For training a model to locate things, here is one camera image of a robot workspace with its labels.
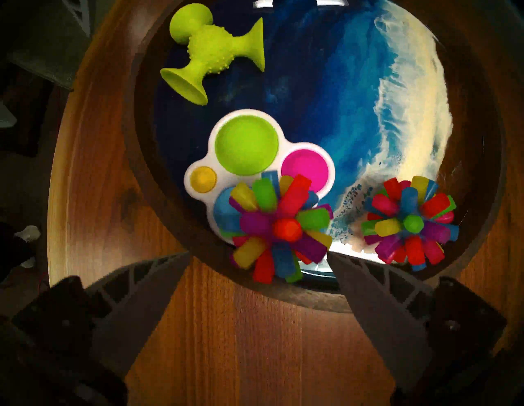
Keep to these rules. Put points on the lime green suction cup toy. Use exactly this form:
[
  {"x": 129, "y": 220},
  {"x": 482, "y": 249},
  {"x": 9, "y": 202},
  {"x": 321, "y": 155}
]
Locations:
[{"x": 213, "y": 49}]

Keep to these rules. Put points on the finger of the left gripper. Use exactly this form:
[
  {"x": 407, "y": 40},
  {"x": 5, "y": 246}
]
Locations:
[{"x": 80, "y": 18}]

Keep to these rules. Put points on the multicolour spiky ball toy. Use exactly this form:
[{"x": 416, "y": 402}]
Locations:
[
  {"x": 286, "y": 229},
  {"x": 413, "y": 224}
]

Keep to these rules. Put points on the green upholstered chair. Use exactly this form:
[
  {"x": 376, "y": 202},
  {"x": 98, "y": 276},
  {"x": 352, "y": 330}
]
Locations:
[{"x": 45, "y": 61}]

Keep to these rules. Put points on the white pop bubble toy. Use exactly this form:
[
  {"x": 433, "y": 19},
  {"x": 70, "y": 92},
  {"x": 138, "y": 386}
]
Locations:
[{"x": 245, "y": 145}]

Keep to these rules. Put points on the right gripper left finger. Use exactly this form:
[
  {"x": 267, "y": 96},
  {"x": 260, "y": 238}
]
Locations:
[{"x": 135, "y": 303}]

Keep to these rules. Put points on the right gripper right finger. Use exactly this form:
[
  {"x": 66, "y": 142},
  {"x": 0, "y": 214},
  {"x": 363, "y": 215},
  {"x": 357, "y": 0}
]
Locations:
[{"x": 389, "y": 311}]

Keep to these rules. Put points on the round wooden ocean resin tray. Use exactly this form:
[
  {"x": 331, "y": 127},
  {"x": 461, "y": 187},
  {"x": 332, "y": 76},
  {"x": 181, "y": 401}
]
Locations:
[{"x": 327, "y": 102}]

